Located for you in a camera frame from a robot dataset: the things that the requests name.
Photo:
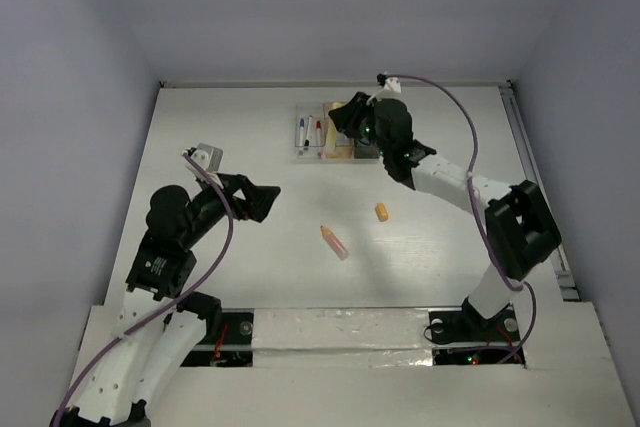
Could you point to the black capped white pen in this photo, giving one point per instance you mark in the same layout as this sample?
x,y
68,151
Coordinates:
x,y
310,129

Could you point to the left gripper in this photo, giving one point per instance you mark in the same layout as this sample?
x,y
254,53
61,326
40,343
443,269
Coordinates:
x,y
257,200

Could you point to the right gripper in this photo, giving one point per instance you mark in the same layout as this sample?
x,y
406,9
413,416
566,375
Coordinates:
x,y
347,116

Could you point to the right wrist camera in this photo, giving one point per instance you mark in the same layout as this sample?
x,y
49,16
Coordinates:
x,y
390,88

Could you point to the clear plastic container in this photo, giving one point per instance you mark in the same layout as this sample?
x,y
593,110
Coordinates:
x,y
304,110

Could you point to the orange highlighter cap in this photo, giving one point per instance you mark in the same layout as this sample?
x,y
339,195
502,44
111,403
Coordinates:
x,y
381,212

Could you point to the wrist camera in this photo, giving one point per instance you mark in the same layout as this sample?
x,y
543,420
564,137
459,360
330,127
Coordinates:
x,y
203,161
390,88

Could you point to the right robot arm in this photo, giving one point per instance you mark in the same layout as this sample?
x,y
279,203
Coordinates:
x,y
514,220

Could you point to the blue highlighter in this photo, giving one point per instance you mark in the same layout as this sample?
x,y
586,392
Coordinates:
x,y
342,140

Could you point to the orange pink highlighter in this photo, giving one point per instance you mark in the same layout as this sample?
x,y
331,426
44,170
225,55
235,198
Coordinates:
x,y
334,243

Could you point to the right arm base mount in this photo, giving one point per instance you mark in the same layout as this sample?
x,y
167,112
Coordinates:
x,y
461,337

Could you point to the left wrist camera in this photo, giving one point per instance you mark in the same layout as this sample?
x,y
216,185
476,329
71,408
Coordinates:
x,y
203,161

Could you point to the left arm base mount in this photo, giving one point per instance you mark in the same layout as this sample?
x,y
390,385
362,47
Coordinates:
x,y
230,347

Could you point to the dark grey plastic container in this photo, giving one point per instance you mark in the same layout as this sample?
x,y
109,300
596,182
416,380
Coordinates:
x,y
364,151

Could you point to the yellow highlighter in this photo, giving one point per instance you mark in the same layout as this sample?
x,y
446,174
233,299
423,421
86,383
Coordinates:
x,y
331,131

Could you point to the blue capped white pen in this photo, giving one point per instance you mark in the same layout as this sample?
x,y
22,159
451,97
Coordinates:
x,y
301,137

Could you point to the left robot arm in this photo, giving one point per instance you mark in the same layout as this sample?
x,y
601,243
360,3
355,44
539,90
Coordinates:
x,y
162,317

